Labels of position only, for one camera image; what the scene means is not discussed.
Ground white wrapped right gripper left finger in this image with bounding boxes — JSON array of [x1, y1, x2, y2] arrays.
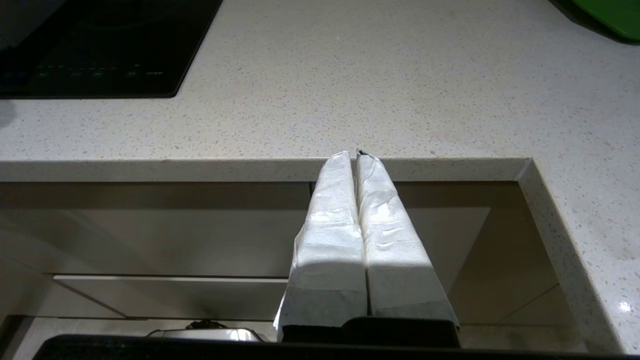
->
[[274, 151, 369, 329]]

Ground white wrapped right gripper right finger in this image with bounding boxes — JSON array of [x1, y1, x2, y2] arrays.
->
[[355, 152, 460, 327]]

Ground black induction cooktop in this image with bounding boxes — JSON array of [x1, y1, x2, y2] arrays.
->
[[0, 0, 223, 99]]

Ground green plastic tray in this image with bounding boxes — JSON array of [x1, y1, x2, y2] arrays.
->
[[569, 0, 640, 42]]

